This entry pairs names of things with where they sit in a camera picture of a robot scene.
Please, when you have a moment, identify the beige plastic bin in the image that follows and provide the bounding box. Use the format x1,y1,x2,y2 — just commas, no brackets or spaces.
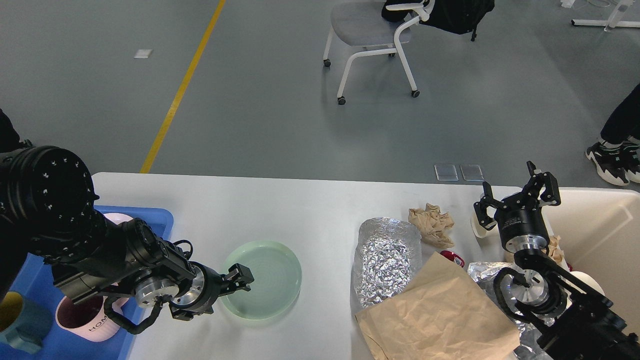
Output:
542,187,640,333

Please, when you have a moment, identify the crumpled napkin by bin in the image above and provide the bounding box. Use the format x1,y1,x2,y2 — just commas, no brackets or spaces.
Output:
547,235,566,265

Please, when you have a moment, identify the teal mug yellow inside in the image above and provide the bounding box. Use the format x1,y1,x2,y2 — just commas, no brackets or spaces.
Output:
0,291,54,354

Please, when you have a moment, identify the white grey office chair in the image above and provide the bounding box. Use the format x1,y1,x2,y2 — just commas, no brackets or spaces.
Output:
322,0,435,106

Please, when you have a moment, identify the light green plate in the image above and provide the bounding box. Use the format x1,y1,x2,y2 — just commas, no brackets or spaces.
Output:
221,240,302,321

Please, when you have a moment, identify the foil piece under arm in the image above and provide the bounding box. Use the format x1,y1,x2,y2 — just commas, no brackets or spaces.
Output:
467,261,551,360

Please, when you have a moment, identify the brown paper bag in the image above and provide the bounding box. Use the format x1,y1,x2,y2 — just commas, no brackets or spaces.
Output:
355,253,521,360

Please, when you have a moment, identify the white paper cup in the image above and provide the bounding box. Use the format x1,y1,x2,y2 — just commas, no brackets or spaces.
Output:
470,212,499,239

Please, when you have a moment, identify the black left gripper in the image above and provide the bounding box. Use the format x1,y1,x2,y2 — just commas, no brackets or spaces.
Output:
169,263,254,321

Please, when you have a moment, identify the white stand base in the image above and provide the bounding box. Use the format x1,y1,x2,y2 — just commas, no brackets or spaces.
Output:
570,0,640,32

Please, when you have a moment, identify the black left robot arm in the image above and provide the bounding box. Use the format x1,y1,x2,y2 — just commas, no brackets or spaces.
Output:
0,146,254,335

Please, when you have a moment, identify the pink HOME mug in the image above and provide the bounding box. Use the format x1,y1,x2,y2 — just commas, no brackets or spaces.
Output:
54,296,121,343

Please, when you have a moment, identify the person black sneakers right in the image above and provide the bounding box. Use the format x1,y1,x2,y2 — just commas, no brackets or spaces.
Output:
585,82,640,187

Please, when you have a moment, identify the pink plate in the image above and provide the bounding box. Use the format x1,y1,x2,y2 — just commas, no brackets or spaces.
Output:
103,212,134,225

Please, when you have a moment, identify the crumpled aluminium foil sheet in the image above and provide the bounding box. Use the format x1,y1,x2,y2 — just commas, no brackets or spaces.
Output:
350,217,423,311

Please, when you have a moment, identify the crumpled brown napkin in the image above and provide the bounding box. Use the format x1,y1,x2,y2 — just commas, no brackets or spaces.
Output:
407,203,455,249

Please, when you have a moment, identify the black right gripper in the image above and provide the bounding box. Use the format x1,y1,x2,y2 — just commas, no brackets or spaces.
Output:
473,161,562,253

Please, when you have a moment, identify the blue plastic tray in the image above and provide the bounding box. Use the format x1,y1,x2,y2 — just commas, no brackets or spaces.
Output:
0,205,174,360

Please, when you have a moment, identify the black backpack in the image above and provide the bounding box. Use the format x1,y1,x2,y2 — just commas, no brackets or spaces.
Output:
381,0,495,41

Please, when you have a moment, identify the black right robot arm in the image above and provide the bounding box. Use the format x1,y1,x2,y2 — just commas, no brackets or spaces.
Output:
473,161,640,360

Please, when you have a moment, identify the person dark clothing left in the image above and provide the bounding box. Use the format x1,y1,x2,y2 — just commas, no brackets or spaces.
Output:
0,109,34,153

